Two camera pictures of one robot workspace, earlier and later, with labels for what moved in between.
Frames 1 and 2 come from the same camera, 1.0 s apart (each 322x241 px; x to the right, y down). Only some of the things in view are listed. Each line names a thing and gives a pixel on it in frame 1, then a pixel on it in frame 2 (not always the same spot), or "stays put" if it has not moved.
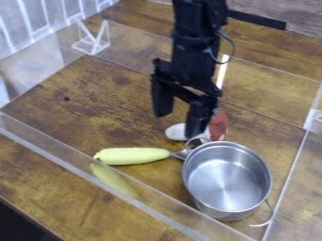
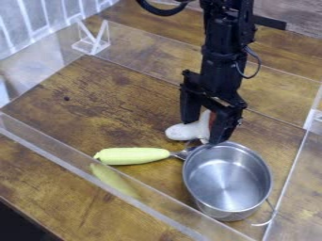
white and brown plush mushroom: (215, 132) stays put
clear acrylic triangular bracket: (91, 43) stays put
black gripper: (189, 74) -> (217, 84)
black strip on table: (256, 20) stays put
